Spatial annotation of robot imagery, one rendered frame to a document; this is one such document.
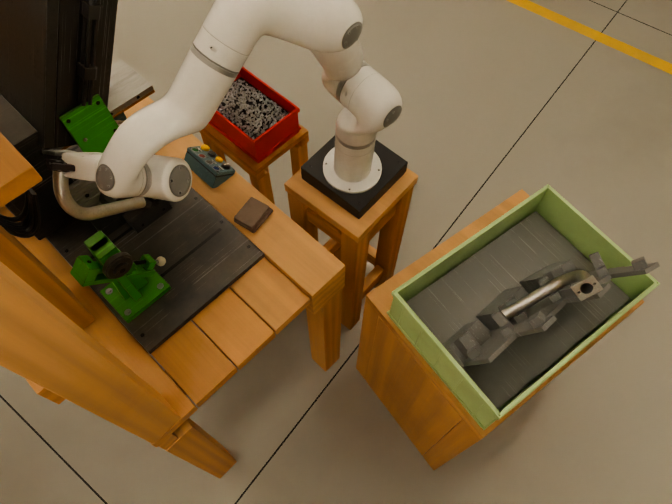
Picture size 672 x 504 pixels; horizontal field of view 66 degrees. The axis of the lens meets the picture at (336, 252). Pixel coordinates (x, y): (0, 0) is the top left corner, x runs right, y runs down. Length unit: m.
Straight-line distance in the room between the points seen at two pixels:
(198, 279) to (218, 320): 0.14
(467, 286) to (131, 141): 1.04
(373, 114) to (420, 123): 1.77
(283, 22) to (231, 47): 0.10
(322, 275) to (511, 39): 2.57
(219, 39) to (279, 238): 0.77
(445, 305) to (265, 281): 0.53
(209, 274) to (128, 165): 0.65
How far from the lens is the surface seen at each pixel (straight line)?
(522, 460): 2.40
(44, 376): 0.93
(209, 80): 0.96
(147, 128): 0.97
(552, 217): 1.78
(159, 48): 3.67
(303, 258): 1.54
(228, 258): 1.57
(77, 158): 1.16
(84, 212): 1.31
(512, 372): 1.54
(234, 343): 1.48
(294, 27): 0.99
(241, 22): 0.94
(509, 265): 1.67
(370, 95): 1.34
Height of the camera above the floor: 2.26
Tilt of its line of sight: 61 degrees down
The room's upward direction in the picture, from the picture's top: 1 degrees clockwise
